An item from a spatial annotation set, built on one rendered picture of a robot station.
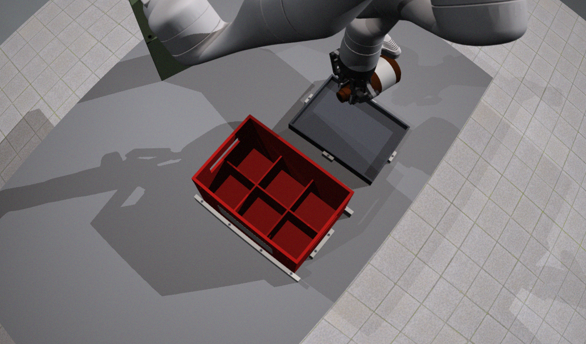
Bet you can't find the red crate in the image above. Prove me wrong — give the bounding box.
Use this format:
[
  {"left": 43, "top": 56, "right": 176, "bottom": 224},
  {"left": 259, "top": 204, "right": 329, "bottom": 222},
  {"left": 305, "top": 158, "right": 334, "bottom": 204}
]
[{"left": 191, "top": 114, "right": 354, "bottom": 273}]

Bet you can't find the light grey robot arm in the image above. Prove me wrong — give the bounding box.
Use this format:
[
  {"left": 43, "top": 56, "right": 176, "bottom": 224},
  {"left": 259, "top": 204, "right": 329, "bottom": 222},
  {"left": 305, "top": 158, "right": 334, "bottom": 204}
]
[{"left": 141, "top": 0, "right": 528, "bottom": 72}]

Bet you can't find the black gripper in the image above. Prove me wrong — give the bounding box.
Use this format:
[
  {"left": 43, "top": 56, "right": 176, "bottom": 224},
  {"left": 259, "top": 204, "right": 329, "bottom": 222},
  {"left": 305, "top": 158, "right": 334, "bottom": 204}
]
[{"left": 329, "top": 48, "right": 380, "bottom": 105}]

